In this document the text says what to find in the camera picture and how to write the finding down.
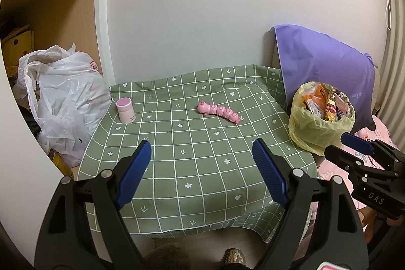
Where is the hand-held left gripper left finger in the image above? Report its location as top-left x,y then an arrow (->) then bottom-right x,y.
34,140 -> 152,270

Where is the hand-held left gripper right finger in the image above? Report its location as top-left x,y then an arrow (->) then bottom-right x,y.
252,138 -> 369,270

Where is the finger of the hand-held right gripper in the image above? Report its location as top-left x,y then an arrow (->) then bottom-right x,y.
324,145 -> 380,182
341,132 -> 405,170

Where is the bin with yellow plastic liner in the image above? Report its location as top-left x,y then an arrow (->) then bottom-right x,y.
289,82 -> 356,157

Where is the silver pink printed packet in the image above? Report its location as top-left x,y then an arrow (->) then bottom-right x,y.
335,94 -> 351,115

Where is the orange snack packet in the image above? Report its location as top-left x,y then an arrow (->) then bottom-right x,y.
300,85 -> 327,107

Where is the pink floral blanket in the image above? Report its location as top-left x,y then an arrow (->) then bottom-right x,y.
297,115 -> 405,258

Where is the small pink jar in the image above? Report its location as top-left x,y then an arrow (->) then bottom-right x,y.
116,97 -> 135,124

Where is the green checked tablecloth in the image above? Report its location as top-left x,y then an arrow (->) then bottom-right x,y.
77,64 -> 320,243

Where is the yellow tin can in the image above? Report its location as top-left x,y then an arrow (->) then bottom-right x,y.
50,151 -> 74,179

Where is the pink caterpillar toy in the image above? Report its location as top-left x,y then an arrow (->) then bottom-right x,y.
198,101 -> 241,124

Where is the purple cloth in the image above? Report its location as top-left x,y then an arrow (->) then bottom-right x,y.
273,25 -> 377,131

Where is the white ribbed curtain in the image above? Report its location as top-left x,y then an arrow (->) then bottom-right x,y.
378,0 -> 405,147

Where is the brown fuzzy slipper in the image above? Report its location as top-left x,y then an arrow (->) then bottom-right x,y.
144,243 -> 193,270

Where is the beige knit slipper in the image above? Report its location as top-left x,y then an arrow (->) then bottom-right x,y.
223,248 -> 247,267

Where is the white plastic bag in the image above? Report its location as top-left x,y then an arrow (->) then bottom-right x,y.
17,44 -> 112,168

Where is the yellow box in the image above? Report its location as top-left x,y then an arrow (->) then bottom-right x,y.
2,25 -> 35,68

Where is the wooden shelf unit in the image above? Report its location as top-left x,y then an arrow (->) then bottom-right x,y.
0,0 -> 108,179

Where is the white hanging cable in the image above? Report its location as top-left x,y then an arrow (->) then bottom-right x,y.
384,0 -> 392,32

